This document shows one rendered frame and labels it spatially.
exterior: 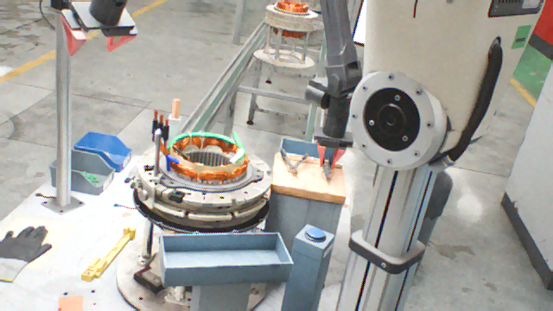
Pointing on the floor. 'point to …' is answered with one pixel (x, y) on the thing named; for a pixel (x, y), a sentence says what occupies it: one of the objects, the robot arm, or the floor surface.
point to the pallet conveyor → (225, 95)
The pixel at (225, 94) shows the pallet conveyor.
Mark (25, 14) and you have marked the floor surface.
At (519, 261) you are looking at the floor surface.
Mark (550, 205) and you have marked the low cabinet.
